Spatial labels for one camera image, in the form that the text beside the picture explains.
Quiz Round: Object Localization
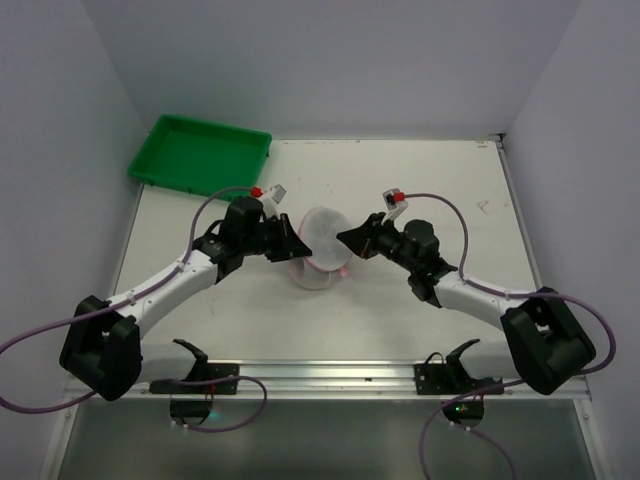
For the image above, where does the white mesh laundry bag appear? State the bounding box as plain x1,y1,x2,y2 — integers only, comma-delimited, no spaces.
289,207,352,291

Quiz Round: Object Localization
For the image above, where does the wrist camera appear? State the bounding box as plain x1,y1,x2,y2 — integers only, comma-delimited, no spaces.
382,188,408,224
258,184,287,219

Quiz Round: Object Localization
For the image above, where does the green plastic tray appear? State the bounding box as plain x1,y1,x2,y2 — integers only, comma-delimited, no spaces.
128,115,272,197

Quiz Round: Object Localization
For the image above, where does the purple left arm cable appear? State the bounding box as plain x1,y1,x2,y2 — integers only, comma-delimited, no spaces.
0,185,269,434

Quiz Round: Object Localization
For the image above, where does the aluminium mounting rail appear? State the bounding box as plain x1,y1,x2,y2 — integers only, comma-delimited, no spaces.
62,357,591,401

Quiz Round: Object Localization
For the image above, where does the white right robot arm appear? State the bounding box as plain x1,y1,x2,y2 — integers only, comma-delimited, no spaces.
337,213,596,395

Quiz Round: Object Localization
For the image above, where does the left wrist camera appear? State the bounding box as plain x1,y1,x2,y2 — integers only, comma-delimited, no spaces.
258,184,287,219

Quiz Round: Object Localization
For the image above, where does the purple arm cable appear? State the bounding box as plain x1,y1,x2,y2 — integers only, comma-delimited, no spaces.
0,185,269,434
394,190,617,480

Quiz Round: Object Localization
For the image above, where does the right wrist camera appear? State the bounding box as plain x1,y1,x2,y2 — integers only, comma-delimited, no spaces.
382,188,408,224

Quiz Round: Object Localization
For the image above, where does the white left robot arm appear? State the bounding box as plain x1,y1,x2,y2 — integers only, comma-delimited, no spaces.
59,186,311,401

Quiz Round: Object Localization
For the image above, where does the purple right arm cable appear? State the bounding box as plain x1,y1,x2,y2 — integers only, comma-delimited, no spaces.
394,190,617,480

